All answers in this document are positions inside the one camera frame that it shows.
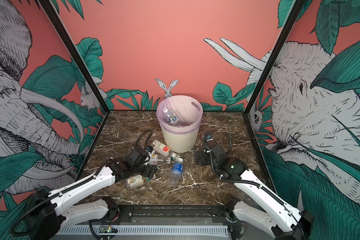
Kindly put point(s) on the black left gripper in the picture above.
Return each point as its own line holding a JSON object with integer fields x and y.
{"x": 147, "y": 173}

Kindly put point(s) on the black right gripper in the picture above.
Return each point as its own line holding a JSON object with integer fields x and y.
{"x": 203, "y": 155}

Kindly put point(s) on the green white label bottle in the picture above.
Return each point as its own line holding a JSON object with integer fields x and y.
{"x": 170, "y": 116}

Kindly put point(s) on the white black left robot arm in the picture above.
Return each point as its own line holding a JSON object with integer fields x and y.
{"x": 49, "y": 212}

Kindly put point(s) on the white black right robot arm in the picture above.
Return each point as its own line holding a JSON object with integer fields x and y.
{"x": 276, "y": 217}

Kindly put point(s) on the white ribbed waste bin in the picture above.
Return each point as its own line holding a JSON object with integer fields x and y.
{"x": 179, "y": 139}

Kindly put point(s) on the pink plastic bin liner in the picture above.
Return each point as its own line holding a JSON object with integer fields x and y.
{"x": 188, "y": 111}

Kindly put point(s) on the cream label green cap bottle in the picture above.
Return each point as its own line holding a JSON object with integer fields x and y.
{"x": 137, "y": 181}

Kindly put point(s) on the yellow V label bottle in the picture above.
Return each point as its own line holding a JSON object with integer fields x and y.
{"x": 159, "y": 160}

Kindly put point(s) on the red white label bottle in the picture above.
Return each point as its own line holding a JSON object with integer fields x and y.
{"x": 165, "y": 150}

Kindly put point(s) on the blue label bottle middle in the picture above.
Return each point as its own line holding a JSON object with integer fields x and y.
{"x": 176, "y": 173}

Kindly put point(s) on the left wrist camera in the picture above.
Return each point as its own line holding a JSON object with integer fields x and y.
{"x": 150, "y": 150}

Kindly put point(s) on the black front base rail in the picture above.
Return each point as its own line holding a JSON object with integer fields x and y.
{"x": 218, "y": 213}

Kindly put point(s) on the white vented cable duct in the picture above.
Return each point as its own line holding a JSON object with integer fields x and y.
{"x": 142, "y": 230}

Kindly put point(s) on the black left frame post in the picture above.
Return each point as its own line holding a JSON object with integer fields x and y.
{"x": 54, "y": 18}

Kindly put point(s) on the black frame post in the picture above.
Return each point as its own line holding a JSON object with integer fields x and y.
{"x": 286, "y": 29}
{"x": 54, "y": 18}

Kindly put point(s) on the black right frame post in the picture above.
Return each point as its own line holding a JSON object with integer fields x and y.
{"x": 286, "y": 29}

